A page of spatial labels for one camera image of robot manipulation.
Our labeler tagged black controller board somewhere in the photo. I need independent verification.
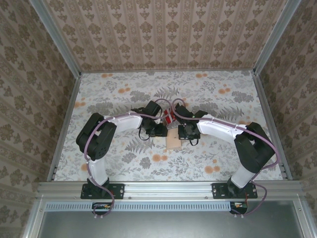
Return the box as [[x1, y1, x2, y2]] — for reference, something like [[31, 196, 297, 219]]
[[229, 201, 249, 215], [92, 202, 112, 216]]

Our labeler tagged grey metal sheet panel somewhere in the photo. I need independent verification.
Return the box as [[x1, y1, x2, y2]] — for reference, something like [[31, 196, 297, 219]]
[[39, 210, 304, 238]]

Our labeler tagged aluminium front frame rail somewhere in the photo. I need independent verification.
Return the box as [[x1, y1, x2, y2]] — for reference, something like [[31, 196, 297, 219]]
[[36, 180, 308, 202]]

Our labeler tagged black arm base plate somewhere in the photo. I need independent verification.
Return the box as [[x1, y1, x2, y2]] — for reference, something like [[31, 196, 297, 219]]
[[80, 182, 124, 199], [212, 182, 258, 199]]

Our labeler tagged white slotted cable duct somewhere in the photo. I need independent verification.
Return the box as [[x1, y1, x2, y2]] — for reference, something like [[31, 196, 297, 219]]
[[46, 201, 248, 211]]

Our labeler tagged aluminium side rail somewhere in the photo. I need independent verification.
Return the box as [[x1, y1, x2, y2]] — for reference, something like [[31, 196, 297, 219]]
[[252, 71, 293, 180], [47, 74, 82, 181]]

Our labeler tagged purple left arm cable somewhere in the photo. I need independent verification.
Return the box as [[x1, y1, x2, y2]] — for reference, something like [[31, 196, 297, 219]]
[[84, 98, 174, 220]]

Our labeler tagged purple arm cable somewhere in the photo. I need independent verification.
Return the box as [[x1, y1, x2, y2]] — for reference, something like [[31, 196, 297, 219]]
[[84, 98, 174, 220], [170, 98, 283, 219]]

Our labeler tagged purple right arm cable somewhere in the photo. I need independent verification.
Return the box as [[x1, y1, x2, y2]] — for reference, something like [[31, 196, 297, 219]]
[[170, 98, 283, 219]]

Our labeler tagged aluminium corner post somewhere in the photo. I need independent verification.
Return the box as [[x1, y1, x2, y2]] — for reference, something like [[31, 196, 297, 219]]
[[254, 0, 302, 75], [28, 0, 82, 77]]

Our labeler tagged aluminium frame bar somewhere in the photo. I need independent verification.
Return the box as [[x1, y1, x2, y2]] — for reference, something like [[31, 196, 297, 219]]
[[294, 198, 317, 238], [22, 198, 47, 238]]

